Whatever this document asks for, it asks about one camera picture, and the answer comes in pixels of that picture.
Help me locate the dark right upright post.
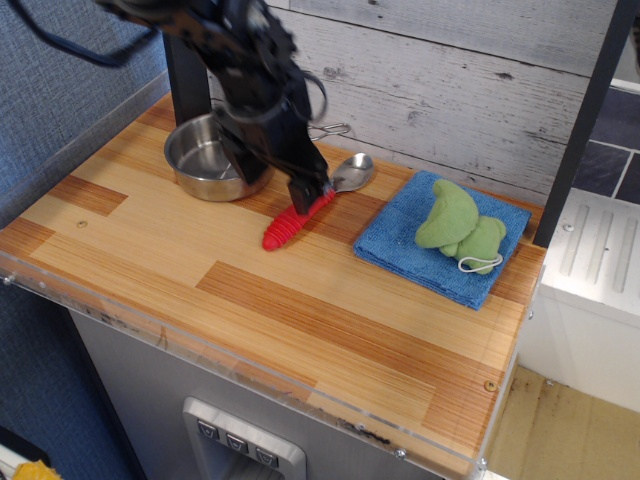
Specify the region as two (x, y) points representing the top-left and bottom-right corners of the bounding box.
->
(533, 0), (639, 248)

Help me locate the dark upright post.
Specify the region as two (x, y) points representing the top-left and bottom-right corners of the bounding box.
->
(163, 34), (211, 126)
(533, 0), (639, 248)

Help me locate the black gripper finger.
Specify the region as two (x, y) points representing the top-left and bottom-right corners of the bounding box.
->
(219, 134), (272, 185)
(288, 178), (328, 215)

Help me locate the red handled metal spoon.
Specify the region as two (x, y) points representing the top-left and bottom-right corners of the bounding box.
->
(262, 153), (374, 251)

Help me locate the stainless steel saucepan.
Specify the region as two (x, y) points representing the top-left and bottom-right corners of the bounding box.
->
(163, 112), (352, 203)

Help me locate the blue folded cloth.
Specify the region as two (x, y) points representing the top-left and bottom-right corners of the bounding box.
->
(354, 172), (531, 310)

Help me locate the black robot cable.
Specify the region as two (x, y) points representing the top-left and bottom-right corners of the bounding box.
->
(9, 0), (154, 69)

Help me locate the dark left upright post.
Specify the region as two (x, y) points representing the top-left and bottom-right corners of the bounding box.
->
(163, 34), (211, 126)

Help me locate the silver dispenser button panel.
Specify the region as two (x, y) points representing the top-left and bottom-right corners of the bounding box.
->
(182, 397), (307, 479)

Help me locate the yellow object at corner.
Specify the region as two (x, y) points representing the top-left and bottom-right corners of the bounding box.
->
(12, 461), (62, 480)

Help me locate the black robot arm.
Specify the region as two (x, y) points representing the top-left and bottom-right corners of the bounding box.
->
(99, 1), (329, 215)

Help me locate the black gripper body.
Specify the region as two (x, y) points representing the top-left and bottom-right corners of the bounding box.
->
(213, 92), (328, 182)

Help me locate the green plush toy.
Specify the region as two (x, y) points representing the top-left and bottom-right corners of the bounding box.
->
(414, 179), (507, 275)

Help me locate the clear acrylic table edge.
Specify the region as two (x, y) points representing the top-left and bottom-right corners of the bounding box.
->
(1, 238), (495, 479)

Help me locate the white grooved drainboard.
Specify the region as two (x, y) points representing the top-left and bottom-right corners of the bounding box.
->
(542, 189), (639, 316)

